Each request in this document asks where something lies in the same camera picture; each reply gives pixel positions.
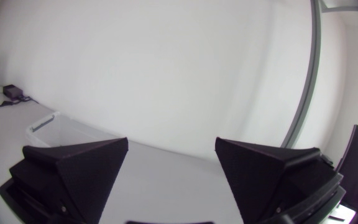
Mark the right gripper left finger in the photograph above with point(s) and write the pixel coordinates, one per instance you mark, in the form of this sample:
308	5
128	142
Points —
82	177

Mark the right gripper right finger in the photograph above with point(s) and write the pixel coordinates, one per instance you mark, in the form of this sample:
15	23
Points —
266	177

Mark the clear plastic container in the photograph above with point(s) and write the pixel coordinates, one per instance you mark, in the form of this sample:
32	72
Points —
61	130

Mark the black power brick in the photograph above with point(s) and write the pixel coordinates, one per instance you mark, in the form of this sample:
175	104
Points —
12	91

